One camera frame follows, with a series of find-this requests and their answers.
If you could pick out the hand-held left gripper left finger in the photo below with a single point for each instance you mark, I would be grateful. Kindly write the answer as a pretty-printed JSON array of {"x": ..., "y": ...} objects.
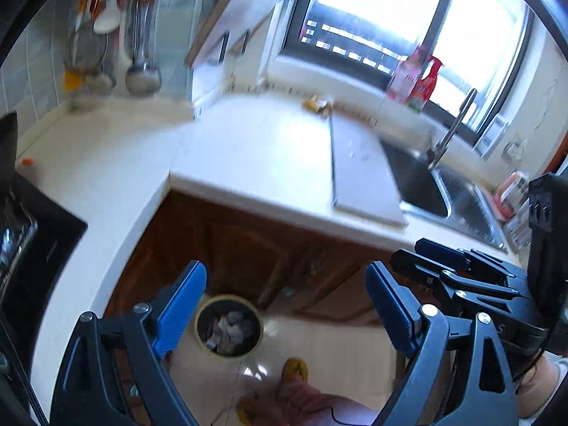
[{"x": 182, "y": 306}]

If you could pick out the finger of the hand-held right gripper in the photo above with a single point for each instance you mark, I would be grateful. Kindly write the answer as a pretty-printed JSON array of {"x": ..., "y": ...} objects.
[
  {"x": 443, "y": 249},
  {"x": 426, "y": 270}
]

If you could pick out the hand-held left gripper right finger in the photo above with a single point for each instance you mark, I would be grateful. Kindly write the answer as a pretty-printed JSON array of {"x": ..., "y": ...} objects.
[{"x": 390, "y": 310}]

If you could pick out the round yellow-rimmed trash bin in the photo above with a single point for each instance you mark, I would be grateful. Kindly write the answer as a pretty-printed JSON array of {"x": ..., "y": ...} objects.
[{"x": 206, "y": 319}]

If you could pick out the person's right forearm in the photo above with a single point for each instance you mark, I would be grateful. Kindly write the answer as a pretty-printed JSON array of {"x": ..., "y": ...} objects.
[{"x": 548, "y": 381}]

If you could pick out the stainless steel sink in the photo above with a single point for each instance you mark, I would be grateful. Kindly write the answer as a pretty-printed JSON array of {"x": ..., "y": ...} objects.
[{"x": 426, "y": 186}]

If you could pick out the brown wooden base cabinet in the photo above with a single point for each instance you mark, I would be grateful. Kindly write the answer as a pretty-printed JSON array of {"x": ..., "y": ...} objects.
[{"x": 230, "y": 239}]

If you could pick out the large cutting board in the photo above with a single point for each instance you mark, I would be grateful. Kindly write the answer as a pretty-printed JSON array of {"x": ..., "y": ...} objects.
[{"x": 364, "y": 173}]

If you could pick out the yellow embroidered slipper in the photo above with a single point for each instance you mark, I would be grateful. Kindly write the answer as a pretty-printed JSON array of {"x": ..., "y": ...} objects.
[
  {"x": 248, "y": 410},
  {"x": 295, "y": 370}
]

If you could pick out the steel faucet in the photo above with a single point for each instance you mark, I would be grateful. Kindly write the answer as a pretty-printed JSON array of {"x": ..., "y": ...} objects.
[{"x": 459, "y": 113}]

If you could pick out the black gas stove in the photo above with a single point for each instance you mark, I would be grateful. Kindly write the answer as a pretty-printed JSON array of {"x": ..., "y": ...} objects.
[{"x": 40, "y": 239}]

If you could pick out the red spray bottle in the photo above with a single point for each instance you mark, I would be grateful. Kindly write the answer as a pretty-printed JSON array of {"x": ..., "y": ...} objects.
[{"x": 424, "y": 88}]

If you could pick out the yellow wrapper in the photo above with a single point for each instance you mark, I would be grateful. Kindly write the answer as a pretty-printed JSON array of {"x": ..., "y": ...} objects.
[{"x": 313, "y": 105}]

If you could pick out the steel ladle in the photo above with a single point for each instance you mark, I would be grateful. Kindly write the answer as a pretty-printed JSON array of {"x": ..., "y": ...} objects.
[{"x": 143, "y": 77}]

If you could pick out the small yellow object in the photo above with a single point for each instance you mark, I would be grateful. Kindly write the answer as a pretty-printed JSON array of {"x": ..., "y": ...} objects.
[{"x": 73, "y": 80}]

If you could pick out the dark framed window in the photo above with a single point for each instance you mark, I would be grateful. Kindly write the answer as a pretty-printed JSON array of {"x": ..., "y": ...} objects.
[{"x": 295, "y": 26}]

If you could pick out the white spatula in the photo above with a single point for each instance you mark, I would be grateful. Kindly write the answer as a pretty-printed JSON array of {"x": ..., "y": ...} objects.
[{"x": 108, "y": 15}]

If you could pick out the wall cabinet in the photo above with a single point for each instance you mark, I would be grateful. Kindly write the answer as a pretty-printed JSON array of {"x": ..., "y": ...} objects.
[{"x": 248, "y": 4}]

